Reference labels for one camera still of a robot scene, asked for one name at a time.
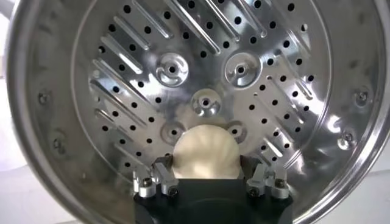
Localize stainless steel steamer basket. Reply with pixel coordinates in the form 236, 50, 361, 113
4, 0, 390, 224

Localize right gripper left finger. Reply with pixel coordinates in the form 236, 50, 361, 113
132, 154, 180, 198

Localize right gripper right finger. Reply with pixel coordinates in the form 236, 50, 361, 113
239, 155, 290, 200

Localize white steamed baozi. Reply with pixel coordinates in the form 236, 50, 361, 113
171, 124, 241, 180

